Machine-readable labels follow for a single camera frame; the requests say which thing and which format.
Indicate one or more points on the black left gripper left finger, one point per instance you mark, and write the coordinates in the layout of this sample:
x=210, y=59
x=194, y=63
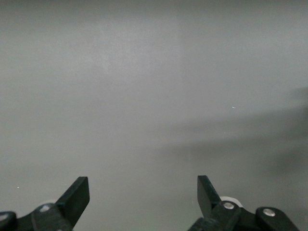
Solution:
x=72, y=204

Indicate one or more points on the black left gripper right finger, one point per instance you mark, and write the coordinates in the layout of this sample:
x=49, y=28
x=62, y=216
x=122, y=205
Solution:
x=207, y=197

